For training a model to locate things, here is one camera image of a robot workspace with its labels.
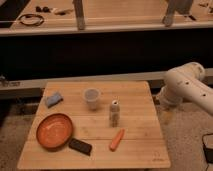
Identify small white bottle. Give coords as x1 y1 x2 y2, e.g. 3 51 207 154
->
109 100 120 127

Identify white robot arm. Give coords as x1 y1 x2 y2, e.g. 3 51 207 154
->
158 62 213 116

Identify clear plastic cup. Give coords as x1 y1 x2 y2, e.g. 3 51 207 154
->
83 88 100 110

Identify orange carrot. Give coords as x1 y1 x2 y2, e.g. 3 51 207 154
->
109 129 125 151

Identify blue sponge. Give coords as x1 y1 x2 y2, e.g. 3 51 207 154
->
45 92 63 108

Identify orange frying pan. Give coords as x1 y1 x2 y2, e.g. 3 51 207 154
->
36 113 92 155

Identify wooden folding table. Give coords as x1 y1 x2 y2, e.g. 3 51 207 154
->
18 81 171 170

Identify small dark objects on bench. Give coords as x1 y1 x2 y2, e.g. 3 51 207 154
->
35 6 51 13

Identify grey metal leg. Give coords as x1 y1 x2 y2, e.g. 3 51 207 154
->
162 0 194 27

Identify black device at right edge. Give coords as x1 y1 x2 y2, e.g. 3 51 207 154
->
202 133 213 164

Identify grey metal post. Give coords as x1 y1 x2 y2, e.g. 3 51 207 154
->
73 0 85 30

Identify black coiled cable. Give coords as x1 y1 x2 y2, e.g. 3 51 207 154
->
17 13 45 27

